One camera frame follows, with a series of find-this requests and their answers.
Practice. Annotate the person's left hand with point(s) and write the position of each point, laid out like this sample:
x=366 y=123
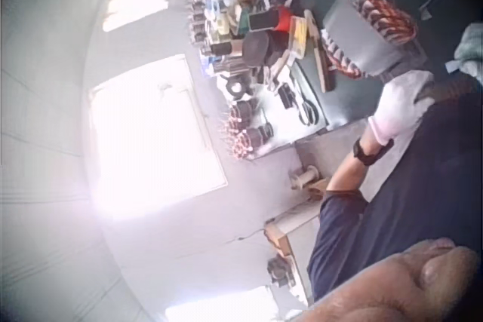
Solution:
x=396 y=107

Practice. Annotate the person's left fingers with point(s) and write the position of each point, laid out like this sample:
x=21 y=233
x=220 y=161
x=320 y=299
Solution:
x=409 y=80

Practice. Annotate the large grey motor stator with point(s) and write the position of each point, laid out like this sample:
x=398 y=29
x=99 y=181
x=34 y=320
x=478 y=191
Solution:
x=358 y=35

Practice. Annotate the pale green cloth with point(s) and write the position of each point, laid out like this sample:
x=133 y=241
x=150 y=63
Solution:
x=471 y=50

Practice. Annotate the black wrist band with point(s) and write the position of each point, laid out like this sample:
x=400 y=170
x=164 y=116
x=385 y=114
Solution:
x=371 y=152

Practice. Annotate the yellow flat box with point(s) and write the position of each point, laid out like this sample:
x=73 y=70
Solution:
x=300 y=39

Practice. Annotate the black clamp tool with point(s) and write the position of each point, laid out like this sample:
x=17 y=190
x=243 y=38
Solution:
x=287 y=95

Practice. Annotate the red container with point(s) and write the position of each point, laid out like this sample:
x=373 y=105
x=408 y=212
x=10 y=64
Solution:
x=283 y=20

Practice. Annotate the brown cardboard piece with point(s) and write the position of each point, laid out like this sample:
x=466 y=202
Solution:
x=317 y=189

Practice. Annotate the small copper wound stator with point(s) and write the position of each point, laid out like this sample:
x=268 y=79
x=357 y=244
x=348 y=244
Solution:
x=251 y=143
x=243 y=114

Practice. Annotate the black tape roll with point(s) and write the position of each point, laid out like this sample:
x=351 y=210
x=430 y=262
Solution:
x=235 y=87

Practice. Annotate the row of small motor stators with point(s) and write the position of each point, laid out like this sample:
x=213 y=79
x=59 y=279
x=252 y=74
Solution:
x=198 y=9

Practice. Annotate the small dark motor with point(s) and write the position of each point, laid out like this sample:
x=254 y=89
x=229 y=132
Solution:
x=281 y=271

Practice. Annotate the wooden bracket block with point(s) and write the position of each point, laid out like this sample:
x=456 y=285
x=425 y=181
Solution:
x=281 y=239

